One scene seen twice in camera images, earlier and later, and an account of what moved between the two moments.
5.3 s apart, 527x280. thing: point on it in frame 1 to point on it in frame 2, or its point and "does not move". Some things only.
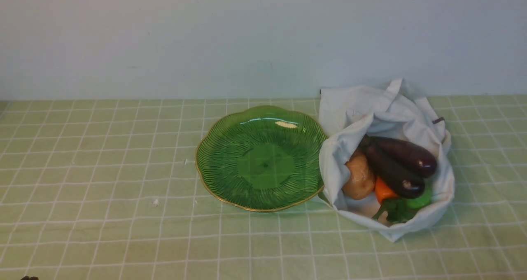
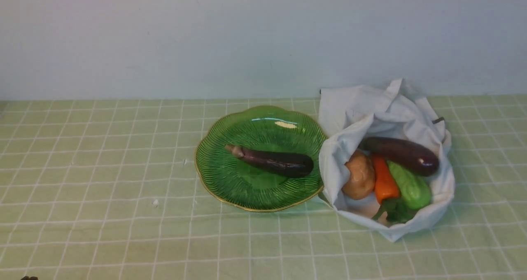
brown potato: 361,183 does not move
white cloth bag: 349,115 does not move
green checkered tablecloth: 110,189 does not move
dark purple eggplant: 400,180 to 283,165
